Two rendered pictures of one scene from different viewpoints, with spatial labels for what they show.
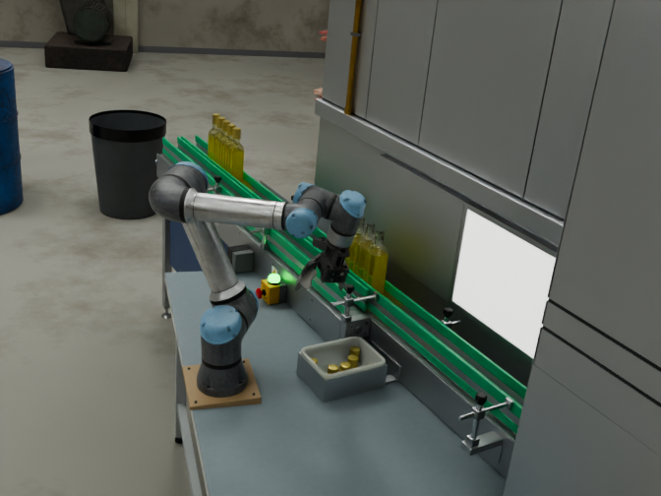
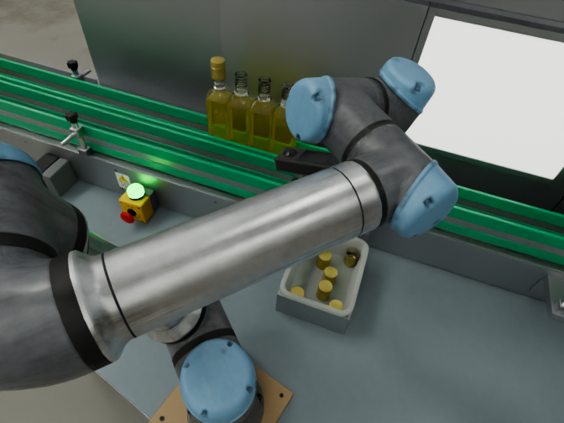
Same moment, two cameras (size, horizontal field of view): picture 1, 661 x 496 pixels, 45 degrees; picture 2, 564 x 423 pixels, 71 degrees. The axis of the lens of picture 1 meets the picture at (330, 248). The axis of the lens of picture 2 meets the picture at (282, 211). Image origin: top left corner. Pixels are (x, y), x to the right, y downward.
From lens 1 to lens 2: 191 cm
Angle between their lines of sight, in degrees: 42
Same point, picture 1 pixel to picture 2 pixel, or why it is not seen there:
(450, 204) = (396, 15)
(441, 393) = (448, 250)
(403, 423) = (426, 300)
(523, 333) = (527, 153)
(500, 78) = not seen: outside the picture
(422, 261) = not seen: hidden behind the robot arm
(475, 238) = (447, 56)
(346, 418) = (383, 339)
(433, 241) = (355, 74)
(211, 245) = not seen: hidden behind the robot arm
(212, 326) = (225, 406)
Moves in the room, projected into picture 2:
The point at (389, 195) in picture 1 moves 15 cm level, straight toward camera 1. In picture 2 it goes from (253, 25) to (288, 53)
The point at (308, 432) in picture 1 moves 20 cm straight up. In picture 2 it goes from (378, 397) to (408, 363)
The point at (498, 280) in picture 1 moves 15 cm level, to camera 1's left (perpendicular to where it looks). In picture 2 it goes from (488, 103) to (449, 126)
